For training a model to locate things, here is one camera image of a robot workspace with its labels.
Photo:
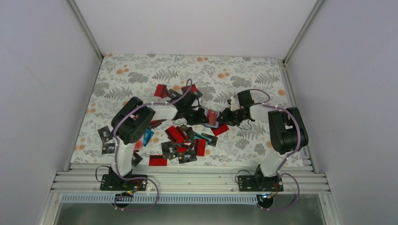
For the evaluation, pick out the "blue grey cable duct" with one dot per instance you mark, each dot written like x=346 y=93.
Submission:
x=158 y=198

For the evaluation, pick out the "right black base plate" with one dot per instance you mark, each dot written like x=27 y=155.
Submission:
x=251 y=183

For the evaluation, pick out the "red card front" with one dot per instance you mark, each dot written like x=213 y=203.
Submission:
x=157 y=160

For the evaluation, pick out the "aluminium rail frame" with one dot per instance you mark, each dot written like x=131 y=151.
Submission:
x=185 y=184

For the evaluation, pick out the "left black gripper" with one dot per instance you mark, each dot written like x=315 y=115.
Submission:
x=199 y=120

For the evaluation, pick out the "red striped card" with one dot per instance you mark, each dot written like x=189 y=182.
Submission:
x=219 y=130

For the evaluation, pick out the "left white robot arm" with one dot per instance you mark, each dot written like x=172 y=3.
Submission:
x=130 y=123

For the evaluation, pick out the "black vip card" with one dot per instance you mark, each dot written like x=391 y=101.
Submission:
x=212 y=140
x=105 y=134

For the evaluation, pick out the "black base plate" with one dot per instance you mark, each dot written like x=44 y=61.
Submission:
x=251 y=183
x=111 y=182

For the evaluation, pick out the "black card near top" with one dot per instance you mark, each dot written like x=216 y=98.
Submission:
x=173 y=94

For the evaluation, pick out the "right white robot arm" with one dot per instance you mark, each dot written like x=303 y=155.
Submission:
x=286 y=129

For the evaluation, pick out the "black card holder wallet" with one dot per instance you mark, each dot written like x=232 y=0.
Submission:
x=206 y=123

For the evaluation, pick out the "floral patterned table mat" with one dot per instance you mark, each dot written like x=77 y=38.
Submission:
x=123 y=76

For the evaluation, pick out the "blue card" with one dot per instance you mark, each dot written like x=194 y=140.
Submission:
x=147 y=136

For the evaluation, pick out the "black card front left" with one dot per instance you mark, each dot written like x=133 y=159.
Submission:
x=136 y=159

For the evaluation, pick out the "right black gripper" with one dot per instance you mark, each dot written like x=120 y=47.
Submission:
x=226 y=119

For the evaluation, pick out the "black VIP card left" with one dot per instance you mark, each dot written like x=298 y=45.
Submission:
x=105 y=134

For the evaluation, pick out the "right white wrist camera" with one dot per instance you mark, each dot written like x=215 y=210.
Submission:
x=233 y=103

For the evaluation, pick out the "red black-stripe card top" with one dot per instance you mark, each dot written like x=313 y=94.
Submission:
x=193 y=88

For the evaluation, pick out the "black card left lower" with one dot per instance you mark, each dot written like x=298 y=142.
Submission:
x=108 y=148

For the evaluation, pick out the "black VIP card right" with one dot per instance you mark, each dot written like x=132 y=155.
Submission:
x=212 y=140

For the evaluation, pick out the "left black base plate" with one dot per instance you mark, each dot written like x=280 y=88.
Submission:
x=111 y=182

